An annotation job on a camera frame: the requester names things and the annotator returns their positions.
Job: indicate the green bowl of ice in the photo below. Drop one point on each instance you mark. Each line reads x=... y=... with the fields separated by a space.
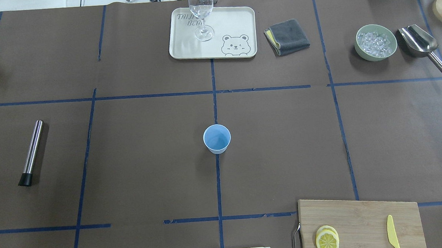
x=375 y=43

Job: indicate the steel muddler black tip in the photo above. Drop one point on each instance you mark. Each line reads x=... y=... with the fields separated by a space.
x=27 y=175

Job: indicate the bamboo cutting board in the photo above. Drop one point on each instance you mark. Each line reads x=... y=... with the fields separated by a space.
x=361 y=224

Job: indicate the folded grey yellow cloth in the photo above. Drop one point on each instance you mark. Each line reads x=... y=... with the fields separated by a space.
x=287 y=37

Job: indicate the clear wine glass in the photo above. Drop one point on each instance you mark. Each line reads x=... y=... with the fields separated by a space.
x=201 y=9

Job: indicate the cream bear serving tray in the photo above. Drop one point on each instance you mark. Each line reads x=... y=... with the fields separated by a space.
x=234 y=34

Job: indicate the lemon slice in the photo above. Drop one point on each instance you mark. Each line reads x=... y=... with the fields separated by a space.
x=327 y=239
x=327 y=228

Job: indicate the steel ice scoop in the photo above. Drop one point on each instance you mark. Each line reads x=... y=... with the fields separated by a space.
x=421 y=44

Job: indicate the light blue paper cup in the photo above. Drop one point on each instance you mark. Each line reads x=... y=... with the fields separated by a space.
x=217 y=138

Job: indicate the yellow plastic knife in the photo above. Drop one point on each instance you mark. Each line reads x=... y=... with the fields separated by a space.
x=391 y=232

